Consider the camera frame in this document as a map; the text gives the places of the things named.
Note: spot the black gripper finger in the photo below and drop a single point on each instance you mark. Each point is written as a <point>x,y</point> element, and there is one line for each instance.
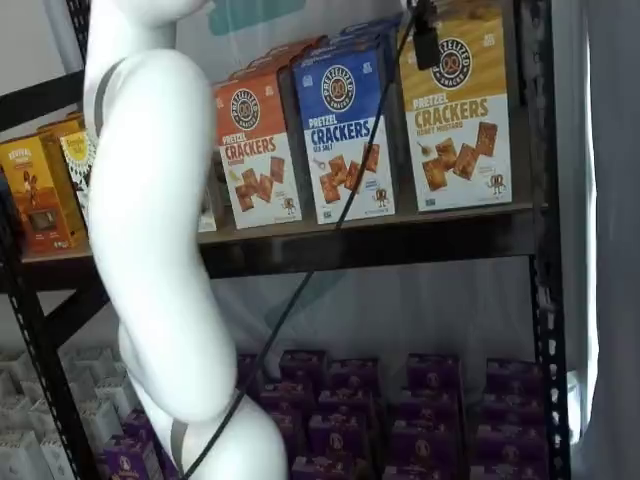
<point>426,50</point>

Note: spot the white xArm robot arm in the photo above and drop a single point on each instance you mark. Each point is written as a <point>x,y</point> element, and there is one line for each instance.
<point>150,200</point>

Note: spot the blue white pretzel cracker box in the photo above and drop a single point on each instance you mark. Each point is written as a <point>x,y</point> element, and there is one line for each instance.
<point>370,32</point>
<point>330,100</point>

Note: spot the yellow white pretzel cracker box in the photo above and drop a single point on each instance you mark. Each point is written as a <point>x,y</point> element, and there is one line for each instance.
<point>470,10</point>
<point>460,150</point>

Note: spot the orange white pretzel cracker box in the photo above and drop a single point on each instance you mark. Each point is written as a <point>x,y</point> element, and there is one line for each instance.
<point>255,165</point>
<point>280,52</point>

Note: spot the purple snack box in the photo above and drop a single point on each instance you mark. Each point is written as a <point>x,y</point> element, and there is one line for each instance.
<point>302,367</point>
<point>290,430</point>
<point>425,473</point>
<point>512,445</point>
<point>354,375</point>
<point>290,397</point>
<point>515,412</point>
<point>247,375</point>
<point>430,442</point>
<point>432,375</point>
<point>340,435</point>
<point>135,425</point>
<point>347,402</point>
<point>510,474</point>
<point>430,407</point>
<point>332,469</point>
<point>130,457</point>
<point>515,380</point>

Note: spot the white box with dark crackers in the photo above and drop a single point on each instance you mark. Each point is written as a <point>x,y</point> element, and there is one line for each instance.
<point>75,150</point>

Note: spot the orange brown snack box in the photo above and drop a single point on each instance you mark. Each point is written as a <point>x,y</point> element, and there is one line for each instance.
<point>35,200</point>
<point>65,125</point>

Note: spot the white grey carton box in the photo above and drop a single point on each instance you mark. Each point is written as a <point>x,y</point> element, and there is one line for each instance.
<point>20,455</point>
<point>47,415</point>
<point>97,425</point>

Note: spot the black metal shelving rack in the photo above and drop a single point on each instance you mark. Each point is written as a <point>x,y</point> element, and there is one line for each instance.
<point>400,245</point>

